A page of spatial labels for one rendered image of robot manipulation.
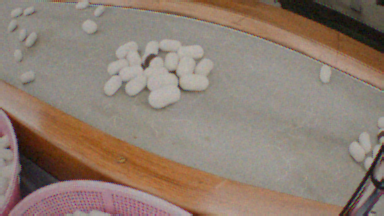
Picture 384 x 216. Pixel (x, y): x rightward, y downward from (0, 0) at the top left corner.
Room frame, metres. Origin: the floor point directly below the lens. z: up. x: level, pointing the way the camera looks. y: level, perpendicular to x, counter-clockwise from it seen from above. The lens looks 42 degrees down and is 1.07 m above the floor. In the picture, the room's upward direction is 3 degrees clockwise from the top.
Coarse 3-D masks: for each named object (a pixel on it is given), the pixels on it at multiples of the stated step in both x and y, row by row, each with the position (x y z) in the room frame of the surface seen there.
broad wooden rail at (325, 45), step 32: (64, 0) 0.71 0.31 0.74; (96, 0) 0.67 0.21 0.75; (128, 0) 0.65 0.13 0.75; (160, 0) 0.63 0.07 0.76; (192, 0) 0.62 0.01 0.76; (224, 0) 0.63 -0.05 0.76; (256, 0) 0.65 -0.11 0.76; (256, 32) 0.55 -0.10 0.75; (288, 32) 0.54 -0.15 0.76; (320, 32) 0.57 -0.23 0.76; (352, 64) 0.49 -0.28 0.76
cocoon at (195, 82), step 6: (186, 78) 0.39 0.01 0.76; (192, 78) 0.39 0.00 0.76; (198, 78) 0.39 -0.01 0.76; (204, 78) 0.40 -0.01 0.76; (180, 84) 0.39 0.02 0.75; (186, 84) 0.39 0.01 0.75; (192, 84) 0.39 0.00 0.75; (198, 84) 0.39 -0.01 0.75; (204, 84) 0.39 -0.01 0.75; (198, 90) 0.39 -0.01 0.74
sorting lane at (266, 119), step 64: (0, 0) 0.80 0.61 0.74; (0, 64) 0.46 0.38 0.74; (64, 64) 0.45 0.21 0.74; (256, 64) 0.46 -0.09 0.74; (320, 64) 0.49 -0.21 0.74; (128, 128) 0.32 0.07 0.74; (192, 128) 0.33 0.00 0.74; (256, 128) 0.34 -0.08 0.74; (320, 128) 0.34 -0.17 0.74; (320, 192) 0.23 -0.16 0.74
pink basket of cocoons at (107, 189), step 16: (48, 192) 0.19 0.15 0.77; (64, 192) 0.20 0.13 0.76; (80, 192) 0.20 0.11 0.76; (112, 192) 0.21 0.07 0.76; (128, 192) 0.21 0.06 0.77; (16, 208) 0.15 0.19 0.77; (32, 208) 0.16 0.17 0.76; (48, 208) 0.17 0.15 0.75; (64, 208) 0.18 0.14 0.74; (80, 208) 0.19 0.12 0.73; (96, 208) 0.20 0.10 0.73; (112, 208) 0.20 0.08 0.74; (128, 208) 0.20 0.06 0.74; (144, 208) 0.20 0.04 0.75; (160, 208) 0.20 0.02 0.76; (176, 208) 0.19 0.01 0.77
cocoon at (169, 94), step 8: (160, 88) 0.37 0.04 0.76; (168, 88) 0.37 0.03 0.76; (176, 88) 0.37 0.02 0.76; (152, 96) 0.36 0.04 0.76; (160, 96) 0.36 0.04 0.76; (168, 96) 0.36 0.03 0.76; (176, 96) 0.37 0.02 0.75; (152, 104) 0.35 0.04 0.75; (160, 104) 0.35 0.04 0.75; (168, 104) 0.36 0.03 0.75
